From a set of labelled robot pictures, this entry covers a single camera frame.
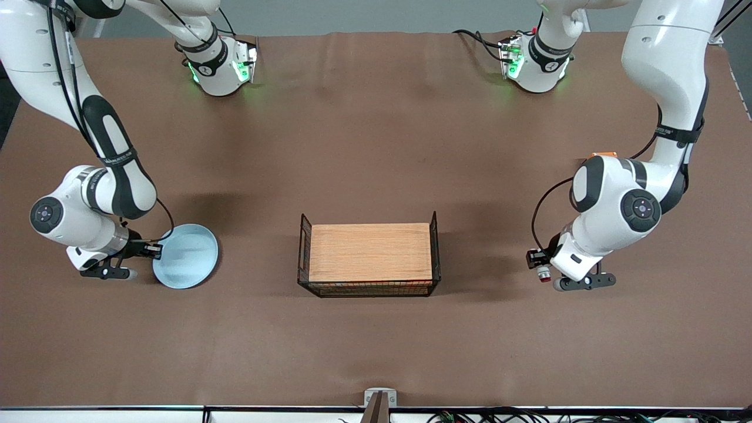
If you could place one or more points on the brown table cover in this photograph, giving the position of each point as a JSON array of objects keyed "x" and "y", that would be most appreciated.
[{"x": 376, "y": 352}]

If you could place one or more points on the grey orange switch module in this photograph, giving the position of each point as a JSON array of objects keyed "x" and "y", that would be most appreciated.
[{"x": 544, "y": 275}]

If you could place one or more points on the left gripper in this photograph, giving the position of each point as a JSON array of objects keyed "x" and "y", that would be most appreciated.
[{"x": 551, "y": 246}]

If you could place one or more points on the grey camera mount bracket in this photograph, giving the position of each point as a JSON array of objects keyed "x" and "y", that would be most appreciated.
[{"x": 380, "y": 399}]

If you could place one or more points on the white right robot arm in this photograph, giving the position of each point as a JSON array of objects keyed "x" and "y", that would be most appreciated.
[{"x": 35, "y": 64}]

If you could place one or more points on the white table edge rail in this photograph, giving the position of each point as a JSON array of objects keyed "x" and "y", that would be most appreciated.
[{"x": 117, "y": 415}]

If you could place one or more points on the light blue round plate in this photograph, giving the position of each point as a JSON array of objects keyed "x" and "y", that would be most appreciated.
[{"x": 188, "y": 258}]

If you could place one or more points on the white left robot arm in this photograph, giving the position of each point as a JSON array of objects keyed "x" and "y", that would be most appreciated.
[{"x": 664, "y": 64}]

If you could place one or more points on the aluminium frame post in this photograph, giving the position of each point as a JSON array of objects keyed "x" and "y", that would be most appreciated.
[{"x": 728, "y": 20}]

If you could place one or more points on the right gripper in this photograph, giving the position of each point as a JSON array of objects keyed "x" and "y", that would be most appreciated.
[{"x": 136, "y": 247}]

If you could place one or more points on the orange button enclosure box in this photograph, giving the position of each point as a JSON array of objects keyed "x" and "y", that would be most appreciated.
[{"x": 604, "y": 154}]

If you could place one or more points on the wooden board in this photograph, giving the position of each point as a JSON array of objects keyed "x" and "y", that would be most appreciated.
[{"x": 370, "y": 252}]

